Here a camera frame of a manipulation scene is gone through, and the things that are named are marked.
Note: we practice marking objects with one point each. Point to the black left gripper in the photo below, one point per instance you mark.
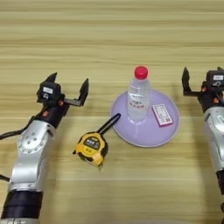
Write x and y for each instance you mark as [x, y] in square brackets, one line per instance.
[54, 112]

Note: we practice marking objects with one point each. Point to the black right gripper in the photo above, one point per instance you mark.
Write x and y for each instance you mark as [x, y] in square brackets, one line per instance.
[210, 99]

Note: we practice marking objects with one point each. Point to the yellow black tape measure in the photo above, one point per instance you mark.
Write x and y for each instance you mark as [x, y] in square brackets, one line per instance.
[90, 147]

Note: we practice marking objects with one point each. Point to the clear bottle with red cap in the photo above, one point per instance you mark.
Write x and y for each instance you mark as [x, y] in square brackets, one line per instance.
[139, 99]

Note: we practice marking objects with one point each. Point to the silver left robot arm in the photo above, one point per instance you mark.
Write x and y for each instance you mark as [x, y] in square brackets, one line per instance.
[29, 157]

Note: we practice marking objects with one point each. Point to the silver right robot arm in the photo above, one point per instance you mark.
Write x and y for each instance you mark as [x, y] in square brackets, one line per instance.
[215, 137]

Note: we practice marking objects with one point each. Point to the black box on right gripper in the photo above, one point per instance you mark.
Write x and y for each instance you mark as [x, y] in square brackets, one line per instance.
[215, 78]

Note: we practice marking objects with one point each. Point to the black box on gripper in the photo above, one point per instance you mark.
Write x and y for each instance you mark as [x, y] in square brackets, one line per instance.
[215, 78]
[48, 92]

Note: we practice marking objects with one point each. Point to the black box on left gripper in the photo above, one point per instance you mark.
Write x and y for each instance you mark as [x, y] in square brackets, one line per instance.
[48, 92]

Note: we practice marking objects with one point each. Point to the small pink white box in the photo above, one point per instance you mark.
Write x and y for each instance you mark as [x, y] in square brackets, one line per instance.
[162, 115]

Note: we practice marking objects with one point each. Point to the purple round plate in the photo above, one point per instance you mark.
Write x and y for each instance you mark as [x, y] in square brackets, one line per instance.
[145, 132]

